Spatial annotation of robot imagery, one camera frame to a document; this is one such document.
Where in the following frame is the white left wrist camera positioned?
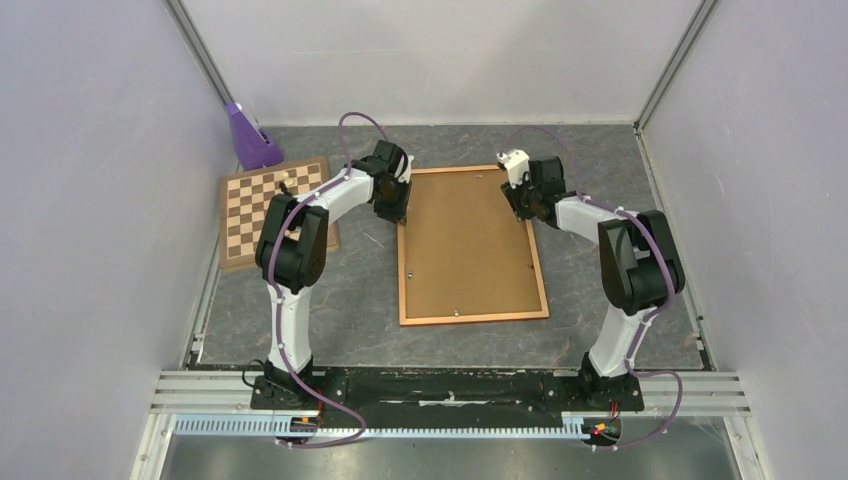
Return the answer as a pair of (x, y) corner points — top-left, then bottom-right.
(396, 154), (414, 183)

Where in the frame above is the wooden chessboard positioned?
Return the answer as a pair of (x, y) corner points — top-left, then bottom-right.
(218, 157), (330, 271)

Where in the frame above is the brown cardboard backing board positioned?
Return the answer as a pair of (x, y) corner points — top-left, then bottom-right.
(404, 170), (545, 321)

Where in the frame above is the aluminium rail frame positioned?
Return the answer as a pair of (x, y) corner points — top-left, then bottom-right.
(129, 370), (770, 479)

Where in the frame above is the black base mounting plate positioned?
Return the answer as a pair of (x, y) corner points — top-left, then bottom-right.
(250, 366), (645, 430)

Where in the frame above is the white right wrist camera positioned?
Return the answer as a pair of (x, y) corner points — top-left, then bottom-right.
(497, 149), (530, 189)

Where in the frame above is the purple plastic cone object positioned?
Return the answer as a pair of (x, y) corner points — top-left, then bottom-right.
(226, 102), (285, 171)

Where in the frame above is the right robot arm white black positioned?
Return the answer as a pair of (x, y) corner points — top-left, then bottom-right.
(497, 149), (685, 408)

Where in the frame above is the wooden picture frame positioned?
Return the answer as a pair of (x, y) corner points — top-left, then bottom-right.
(396, 164), (551, 328)

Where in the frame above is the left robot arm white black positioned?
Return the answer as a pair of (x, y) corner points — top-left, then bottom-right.
(255, 140), (412, 408)

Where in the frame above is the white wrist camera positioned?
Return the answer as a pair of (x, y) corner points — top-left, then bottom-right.
(396, 154), (414, 183)
(497, 149), (530, 189)

